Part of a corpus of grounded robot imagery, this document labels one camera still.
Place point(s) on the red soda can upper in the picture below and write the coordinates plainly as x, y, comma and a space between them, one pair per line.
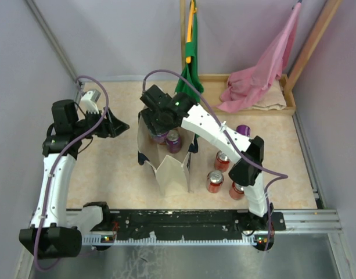
221, 162

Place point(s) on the red soda can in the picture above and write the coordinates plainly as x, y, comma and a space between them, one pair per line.
215, 180
221, 162
236, 192

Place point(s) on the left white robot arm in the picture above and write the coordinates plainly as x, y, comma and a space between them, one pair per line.
51, 235

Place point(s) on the red soda can lower left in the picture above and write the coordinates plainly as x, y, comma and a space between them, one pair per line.
215, 180

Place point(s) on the red soda can lower right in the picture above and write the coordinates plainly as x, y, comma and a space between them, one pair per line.
236, 192

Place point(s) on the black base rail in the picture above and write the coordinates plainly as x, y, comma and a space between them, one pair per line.
184, 228

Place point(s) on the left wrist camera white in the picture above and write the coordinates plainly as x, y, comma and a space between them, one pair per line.
89, 100

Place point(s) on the pink hanging cloth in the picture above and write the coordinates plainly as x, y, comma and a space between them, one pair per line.
245, 88

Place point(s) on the beige folded cloth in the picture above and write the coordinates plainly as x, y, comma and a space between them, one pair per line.
273, 99

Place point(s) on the green hanging shirt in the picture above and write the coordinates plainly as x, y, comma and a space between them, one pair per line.
190, 71

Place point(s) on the cream canvas tote bag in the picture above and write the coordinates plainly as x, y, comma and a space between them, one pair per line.
171, 170

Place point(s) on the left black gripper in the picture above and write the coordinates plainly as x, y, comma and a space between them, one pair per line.
112, 126

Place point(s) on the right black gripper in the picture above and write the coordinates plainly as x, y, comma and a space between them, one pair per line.
148, 118

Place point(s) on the purple soda can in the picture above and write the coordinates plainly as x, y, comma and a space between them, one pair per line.
173, 141
159, 138
243, 130

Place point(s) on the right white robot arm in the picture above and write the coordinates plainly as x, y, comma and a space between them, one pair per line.
245, 153

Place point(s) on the wooden tray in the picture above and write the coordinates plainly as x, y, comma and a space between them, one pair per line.
215, 84

